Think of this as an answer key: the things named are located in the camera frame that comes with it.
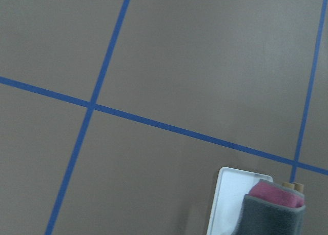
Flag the grey and pink cloth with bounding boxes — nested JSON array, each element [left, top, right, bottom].
[[232, 180, 306, 234]]

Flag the white rectangular tray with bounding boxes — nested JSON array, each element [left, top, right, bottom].
[[207, 167, 273, 235]]

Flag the wooden rack rod left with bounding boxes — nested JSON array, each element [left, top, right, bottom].
[[281, 182, 295, 190]]

